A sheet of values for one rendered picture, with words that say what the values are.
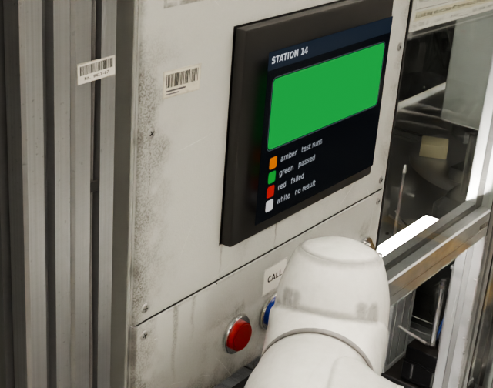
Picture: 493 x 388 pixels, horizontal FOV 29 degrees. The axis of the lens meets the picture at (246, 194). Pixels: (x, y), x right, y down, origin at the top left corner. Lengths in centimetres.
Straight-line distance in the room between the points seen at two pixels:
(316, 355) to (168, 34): 27
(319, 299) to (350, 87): 23
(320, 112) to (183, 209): 18
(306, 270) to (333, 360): 10
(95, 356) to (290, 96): 28
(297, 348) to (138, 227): 16
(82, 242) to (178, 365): 20
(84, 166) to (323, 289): 23
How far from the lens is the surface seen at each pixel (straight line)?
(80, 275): 76
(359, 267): 83
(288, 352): 77
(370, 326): 83
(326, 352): 77
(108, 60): 71
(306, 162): 91
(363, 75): 96
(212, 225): 85
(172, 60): 75
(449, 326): 163
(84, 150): 72
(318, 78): 89
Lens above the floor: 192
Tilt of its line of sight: 24 degrees down
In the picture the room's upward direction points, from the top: 5 degrees clockwise
